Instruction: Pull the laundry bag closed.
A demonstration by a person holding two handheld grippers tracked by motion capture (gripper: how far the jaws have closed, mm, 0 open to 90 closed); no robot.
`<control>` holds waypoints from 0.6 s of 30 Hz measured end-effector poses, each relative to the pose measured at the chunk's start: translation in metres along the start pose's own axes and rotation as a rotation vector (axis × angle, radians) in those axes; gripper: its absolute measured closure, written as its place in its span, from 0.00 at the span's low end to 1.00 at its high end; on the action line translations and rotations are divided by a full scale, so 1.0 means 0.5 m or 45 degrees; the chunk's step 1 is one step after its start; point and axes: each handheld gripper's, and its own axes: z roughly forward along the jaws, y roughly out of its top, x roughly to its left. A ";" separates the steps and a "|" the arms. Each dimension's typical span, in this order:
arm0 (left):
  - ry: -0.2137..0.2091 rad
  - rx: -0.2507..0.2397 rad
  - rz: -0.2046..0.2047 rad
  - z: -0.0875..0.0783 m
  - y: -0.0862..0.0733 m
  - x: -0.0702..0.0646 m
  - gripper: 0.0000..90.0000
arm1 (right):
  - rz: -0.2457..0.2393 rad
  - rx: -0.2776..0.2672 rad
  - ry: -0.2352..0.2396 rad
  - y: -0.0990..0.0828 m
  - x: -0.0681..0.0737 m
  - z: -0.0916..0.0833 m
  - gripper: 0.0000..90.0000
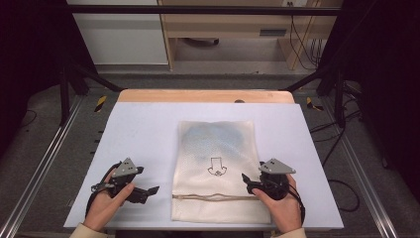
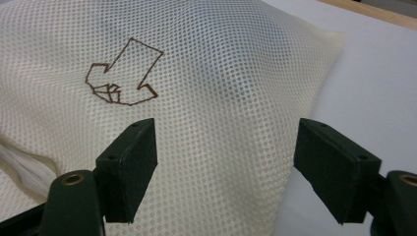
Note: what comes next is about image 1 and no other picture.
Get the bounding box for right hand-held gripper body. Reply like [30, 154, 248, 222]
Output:
[259, 158, 297, 201]

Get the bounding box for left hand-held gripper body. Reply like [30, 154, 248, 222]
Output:
[91, 158, 145, 199]

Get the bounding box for beige mesh laundry bag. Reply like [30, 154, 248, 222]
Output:
[170, 120, 272, 225]

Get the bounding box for person's right hand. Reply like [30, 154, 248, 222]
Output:
[252, 174, 303, 234]

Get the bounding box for person's left hand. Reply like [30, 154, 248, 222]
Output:
[82, 169, 136, 233]

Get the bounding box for white cloth sheet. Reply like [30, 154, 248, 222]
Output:
[62, 101, 345, 231]

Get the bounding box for black metal stand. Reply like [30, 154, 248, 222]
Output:
[58, 61, 125, 127]
[283, 63, 347, 129]

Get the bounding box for wooden table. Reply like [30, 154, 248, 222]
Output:
[117, 88, 296, 105]

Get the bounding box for white cabinet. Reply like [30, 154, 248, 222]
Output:
[66, 0, 169, 65]

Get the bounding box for black curtain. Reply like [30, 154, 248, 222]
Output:
[0, 0, 98, 157]
[318, 0, 420, 199]

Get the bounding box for wooden desk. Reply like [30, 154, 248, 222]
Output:
[157, 0, 344, 71]

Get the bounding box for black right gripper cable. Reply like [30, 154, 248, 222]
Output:
[286, 182, 307, 223]

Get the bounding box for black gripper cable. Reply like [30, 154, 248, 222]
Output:
[286, 182, 307, 223]
[84, 162, 123, 217]

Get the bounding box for beige drawstring cord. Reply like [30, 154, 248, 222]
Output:
[171, 193, 261, 202]

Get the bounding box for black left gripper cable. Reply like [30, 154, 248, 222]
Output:
[84, 162, 123, 217]

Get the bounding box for black floor cable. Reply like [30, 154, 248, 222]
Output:
[309, 108, 363, 213]

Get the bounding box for aluminium rail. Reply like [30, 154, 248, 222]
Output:
[320, 95, 401, 238]
[0, 94, 84, 238]

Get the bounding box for hanging black cables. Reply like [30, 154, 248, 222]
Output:
[288, 2, 325, 71]

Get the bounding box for black horizontal frame bar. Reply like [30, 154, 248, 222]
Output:
[64, 4, 342, 16]

